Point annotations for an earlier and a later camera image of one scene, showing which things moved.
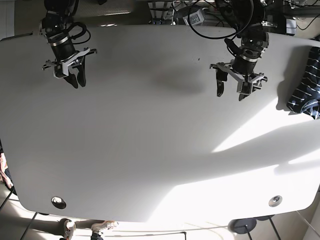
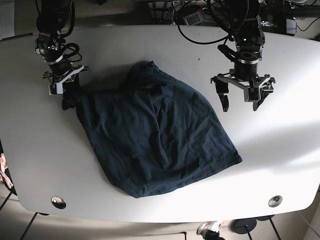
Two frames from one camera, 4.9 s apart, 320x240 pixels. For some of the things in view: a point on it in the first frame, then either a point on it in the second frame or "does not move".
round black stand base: [242, 226] does not move
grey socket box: [195, 18] does not move
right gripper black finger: [247, 89] -> [263, 95]
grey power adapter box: [291, 26] does not move
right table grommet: [275, 201] does not move
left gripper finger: [81, 73] -> [71, 92]
